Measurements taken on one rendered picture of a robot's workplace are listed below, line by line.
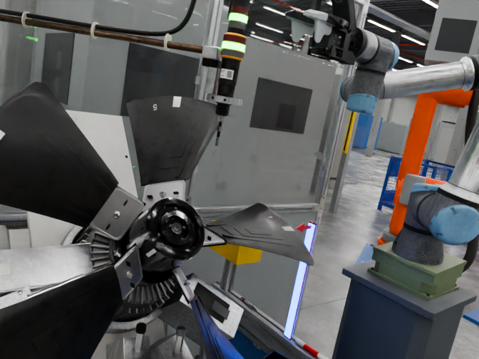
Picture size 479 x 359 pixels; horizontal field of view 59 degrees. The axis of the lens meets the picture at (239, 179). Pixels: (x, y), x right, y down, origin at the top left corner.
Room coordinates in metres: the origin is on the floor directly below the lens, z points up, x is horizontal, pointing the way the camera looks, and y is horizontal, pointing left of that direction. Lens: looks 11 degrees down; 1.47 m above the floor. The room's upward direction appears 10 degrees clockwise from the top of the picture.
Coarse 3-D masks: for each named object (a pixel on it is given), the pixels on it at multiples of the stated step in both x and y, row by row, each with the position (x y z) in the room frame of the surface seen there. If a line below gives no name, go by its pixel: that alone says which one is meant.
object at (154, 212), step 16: (160, 208) 0.73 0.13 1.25; (176, 208) 0.76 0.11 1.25; (192, 208) 0.77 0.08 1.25; (144, 224) 0.70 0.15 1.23; (160, 224) 0.71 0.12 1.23; (192, 224) 0.76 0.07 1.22; (112, 240) 0.77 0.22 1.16; (128, 240) 0.77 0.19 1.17; (144, 240) 0.70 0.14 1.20; (160, 240) 0.70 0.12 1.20; (176, 240) 0.72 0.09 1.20; (192, 240) 0.74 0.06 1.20; (144, 256) 0.71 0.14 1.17; (160, 256) 0.69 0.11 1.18; (176, 256) 0.69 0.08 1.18; (192, 256) 0.72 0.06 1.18; (144, 272) 0.75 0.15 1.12; (160, 272) 0.77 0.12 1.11
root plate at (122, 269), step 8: (136, 248) 0.70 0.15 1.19; (128, 256) 0.68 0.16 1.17; (136, 256) 0.70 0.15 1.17; (120, 264) 0.66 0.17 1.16; (136, 264) 0.71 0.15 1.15; (120, 272) 0.67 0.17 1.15; (136, 272) 0.71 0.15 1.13; (120, 280) 0.67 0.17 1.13; (128, 280) 0.69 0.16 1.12; (136, 280) 0.72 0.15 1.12; (120, 288) 0.68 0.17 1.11; (128, 288) 0.70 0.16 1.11
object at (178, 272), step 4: (176, 268) 0.75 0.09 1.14; (176, 272) 0.71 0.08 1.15; (180, 272) 0.77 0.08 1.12; (176, 276) 0.71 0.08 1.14; (180, 276) 0.74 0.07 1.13; (184, 276) 0.79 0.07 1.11; (180, 280) 0.71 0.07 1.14; (180, 284) 0.70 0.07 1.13; (184, 288) 0.70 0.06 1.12; (188, 288) 0.75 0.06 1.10; (188, 292) 0.73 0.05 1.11; (192, 292) 0.78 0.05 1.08; (188, 296) 0.70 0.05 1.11; (192, 296) 0.74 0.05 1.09
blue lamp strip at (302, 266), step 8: (312, 224) 1.06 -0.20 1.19; (312, 232) 1.05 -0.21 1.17; (304, 240) 1.07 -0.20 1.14; (304, 264) 1.05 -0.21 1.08; (296, 280) 1.06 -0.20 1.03; (296, 288) 1.06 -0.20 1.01; (296, 296) 1.06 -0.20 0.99; (296, 304) 1.05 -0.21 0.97; (288, 320) 1.06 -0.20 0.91; (288, 328) 1.06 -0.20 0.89; (288, 336) 1.05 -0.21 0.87
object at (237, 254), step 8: (216, 248) 1.28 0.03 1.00; (224, 248) 1.25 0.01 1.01; (232, 248) 1.22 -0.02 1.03; (240, 248) 1.20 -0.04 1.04; (248, 248) 1.22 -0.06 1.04; (224, 256) 1.24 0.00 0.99; (232, 256) 1.21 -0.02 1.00; (240, 256) 1.21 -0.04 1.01; (248, 256) 1.23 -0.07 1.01; (256, 256) 1.25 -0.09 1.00
